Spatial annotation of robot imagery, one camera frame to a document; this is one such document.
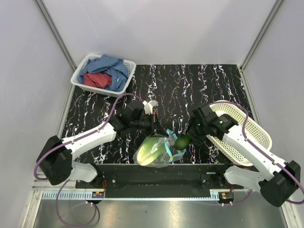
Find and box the green fake lettuce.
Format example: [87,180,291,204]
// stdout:
[135,137,166,166]

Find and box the grey plastic basket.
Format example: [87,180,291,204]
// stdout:
[71,54,136,97]

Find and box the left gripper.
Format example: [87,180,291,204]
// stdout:
[130,112,169,138]

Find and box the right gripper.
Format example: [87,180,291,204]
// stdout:
[179,114,209,146]

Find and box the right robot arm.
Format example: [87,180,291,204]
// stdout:
[186,104,304,207]

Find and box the right aluminium frame post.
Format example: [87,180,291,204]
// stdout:
[239,0,285,72]

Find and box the aluminium rail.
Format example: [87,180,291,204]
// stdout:
[42,172,243,201]

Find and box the left aluminium frame post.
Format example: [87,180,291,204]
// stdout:
[33,0,78,72]

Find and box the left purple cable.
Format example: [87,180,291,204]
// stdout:
[35,93,145,180]

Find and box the dark green fake avocado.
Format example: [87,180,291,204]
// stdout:
[174,134,191,151]

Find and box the white perforated basket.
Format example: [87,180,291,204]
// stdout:
[207,100,272,167]

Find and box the aluminium frame post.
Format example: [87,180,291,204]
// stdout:
[239,0,285,72]
[33,0,78,72]

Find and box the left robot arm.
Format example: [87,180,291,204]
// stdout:
[34,100,168,188]

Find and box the clear zip top bag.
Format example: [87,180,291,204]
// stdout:
[133,129,186,168]

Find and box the black marble pattern mat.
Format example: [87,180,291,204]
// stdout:
[61,64,253,164]

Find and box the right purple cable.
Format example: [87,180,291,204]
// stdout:
[220,100,304,205]

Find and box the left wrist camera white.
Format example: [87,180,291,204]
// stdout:
[142,100,158,114]

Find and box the dark red cloth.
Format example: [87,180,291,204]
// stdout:
[84,72,112,89]

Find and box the purple cable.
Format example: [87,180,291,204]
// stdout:
[35,93,145,180]
[220,100,304,205]

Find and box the blue patterned cloth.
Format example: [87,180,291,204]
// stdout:
[77,55,128,92]

